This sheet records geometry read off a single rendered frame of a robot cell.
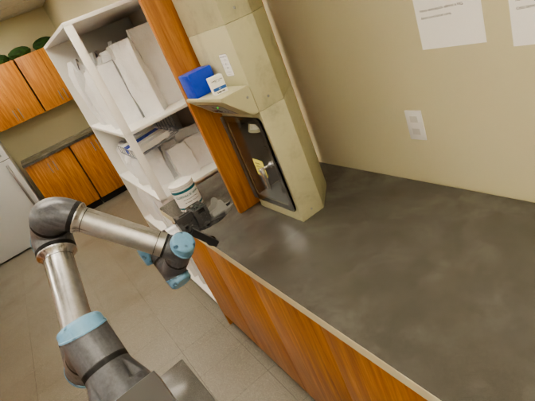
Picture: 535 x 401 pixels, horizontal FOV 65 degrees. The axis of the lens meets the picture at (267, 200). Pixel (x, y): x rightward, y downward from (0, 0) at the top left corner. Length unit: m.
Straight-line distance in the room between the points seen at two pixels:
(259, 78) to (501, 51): 0.72
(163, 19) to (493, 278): 1.41
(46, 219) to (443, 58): 1.26
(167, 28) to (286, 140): 0.63
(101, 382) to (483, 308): 0.90
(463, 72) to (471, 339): 0.77
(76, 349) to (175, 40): 1.16
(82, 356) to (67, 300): 0.25
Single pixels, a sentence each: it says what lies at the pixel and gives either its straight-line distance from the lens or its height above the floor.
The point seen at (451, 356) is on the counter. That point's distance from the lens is 1.07.
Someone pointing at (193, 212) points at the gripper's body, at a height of 1.22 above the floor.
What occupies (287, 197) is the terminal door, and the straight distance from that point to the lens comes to 1.64.
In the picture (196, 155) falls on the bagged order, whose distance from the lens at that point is 2.82.
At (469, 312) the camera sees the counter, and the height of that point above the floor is 0.94.
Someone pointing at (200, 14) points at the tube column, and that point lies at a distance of 1.58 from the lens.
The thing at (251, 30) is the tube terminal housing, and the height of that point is 1.66.
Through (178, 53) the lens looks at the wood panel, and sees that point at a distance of 1.78.
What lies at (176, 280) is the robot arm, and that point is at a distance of 1.40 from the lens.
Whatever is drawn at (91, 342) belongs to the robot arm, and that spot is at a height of 1.22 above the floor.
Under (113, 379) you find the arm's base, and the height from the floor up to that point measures 1.15.
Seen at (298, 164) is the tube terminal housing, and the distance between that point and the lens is 1.61.
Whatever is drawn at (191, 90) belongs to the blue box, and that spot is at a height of 1.54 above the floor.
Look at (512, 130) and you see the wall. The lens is 1.43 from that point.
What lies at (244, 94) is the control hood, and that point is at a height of 1.49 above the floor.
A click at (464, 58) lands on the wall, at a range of 1.41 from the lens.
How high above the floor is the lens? 1.76
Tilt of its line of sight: 25 degrees down
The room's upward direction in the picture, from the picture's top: 23 degrees counter-clockwise
